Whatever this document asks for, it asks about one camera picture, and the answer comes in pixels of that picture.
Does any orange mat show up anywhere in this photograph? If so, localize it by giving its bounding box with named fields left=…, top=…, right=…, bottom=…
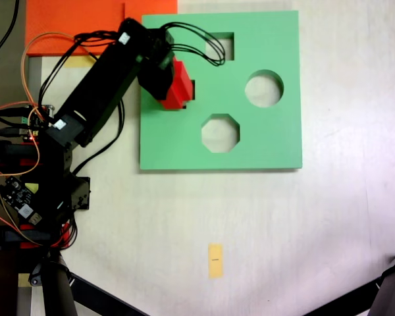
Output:
left=25, top=0, right=178, bottom=57

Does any yellow tape strip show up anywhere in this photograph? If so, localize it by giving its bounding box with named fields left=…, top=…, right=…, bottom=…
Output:
left=207, top=243, right=224, bottom=279
left=63, top=55, right=98, bottom=68

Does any red cross columnar block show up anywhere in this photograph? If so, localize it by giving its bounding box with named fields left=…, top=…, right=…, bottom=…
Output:
left=159, top=58, right=192, bottom=111

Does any thick black tripod leg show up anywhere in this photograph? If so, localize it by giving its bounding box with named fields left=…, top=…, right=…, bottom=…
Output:
left=368, top=248, right=395, bottom=316
left=28, top=253, right=78, bottom=316

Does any black circuit board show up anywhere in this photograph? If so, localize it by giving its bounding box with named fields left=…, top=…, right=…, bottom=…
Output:
left=0, top=175, right=44, bottom=228

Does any black USB plug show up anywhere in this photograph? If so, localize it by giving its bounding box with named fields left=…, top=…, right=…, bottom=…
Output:
left=0, top=128, right=31, bottom=138

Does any thin black wire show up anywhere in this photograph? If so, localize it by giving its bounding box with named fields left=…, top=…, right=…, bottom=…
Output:
left=71, top=98, right=126, bottom=175

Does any circuit board with green terminal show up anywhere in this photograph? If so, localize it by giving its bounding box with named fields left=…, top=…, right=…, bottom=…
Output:
left=18, top=103, right=56, bottom=139

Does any thin black tripod strut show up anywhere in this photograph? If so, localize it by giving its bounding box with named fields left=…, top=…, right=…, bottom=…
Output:
left=67, top=273, right=151, bottom=316
left=302, top=279, right=382, bottom=316

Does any black wire loop bundle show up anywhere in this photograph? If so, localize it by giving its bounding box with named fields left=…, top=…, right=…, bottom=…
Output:
left=163, top=21, right=226, bottom=67

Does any green shape sorter board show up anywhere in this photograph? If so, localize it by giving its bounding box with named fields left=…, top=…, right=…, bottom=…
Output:
left=139, top=10, right=303, bottom=171

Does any thick black cable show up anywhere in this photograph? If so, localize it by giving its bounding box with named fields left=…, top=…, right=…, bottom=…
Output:
left=0, top=0, right=21, bottom=92

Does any orange wire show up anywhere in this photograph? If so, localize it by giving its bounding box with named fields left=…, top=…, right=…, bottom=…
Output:
left=0, top=31, right=101, bottom=180

